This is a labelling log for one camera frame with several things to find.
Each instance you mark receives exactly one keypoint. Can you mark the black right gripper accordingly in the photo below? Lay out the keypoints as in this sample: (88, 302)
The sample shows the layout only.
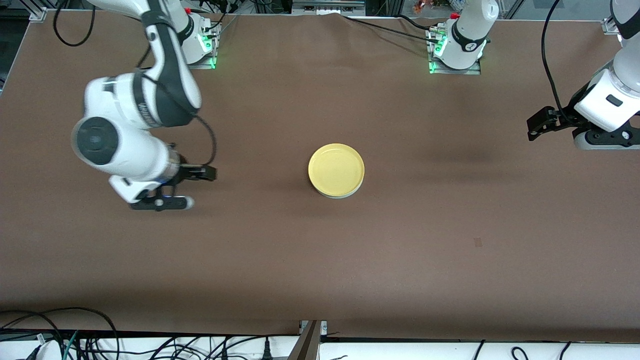
(189, 172)

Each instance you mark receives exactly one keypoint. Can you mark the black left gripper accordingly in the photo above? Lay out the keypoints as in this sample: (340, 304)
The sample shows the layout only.
(564, 118)

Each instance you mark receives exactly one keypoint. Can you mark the pale green round plate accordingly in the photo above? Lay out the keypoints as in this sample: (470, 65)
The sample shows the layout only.
(340, 197)

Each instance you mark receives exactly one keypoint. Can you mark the aluminium frame corner profile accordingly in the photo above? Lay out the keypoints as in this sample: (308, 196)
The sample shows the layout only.
(609, 26)
(37, 14)

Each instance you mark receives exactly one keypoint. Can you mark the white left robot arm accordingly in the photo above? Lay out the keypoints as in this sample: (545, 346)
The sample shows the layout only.
(465, 35)

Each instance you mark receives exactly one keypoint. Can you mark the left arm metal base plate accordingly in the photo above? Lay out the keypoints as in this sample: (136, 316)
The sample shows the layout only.
(475, 70)

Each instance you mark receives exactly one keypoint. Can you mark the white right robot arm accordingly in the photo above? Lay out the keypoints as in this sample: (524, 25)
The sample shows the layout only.
(130, 150)

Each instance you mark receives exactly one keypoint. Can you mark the yellow round plate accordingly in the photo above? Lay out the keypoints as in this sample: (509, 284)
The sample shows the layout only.
(336, 170)

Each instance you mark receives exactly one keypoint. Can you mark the brown table cover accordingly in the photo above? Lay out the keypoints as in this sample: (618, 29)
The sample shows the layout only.
(320, 275)

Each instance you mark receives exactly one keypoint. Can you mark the grey aluminium post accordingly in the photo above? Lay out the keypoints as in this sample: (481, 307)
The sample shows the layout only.
(307, 345)

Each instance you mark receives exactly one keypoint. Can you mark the grey metal rail bracket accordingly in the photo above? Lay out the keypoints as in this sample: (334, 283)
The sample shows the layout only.
(327, 6)

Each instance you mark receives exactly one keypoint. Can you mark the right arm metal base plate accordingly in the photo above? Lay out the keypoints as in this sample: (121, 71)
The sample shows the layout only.
(210, 59)

